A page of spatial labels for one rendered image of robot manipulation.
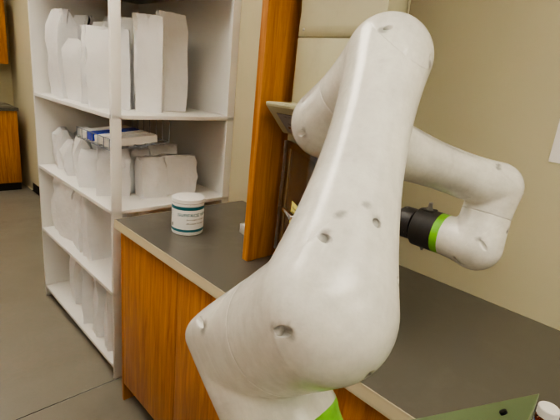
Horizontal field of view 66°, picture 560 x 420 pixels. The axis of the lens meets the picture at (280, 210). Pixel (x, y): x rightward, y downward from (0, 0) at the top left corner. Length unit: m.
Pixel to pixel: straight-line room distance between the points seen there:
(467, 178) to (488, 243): 0.15
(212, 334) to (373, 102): 0.31
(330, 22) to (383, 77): 0.86
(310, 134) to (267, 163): 0.80
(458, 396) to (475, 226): 0.39
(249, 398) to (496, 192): 0.67
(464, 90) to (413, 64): 1.03
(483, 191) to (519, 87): 0.66
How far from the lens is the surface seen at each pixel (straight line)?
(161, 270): 1.74
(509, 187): 0.99
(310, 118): 0.72
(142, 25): 2.27
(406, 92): 0.56
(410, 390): 1.10
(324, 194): 0.41
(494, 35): 1.61
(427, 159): 0.84
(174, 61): 2.43
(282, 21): 1.50
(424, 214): 1.04
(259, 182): 1.51
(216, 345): 0.46
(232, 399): 0.50
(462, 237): 0.99
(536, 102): 1.54
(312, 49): 1.43
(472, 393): 1.16
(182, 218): 1.77
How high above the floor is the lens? 1.58
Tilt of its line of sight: 17 degrees down
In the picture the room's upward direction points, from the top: 6 degrees clockwise
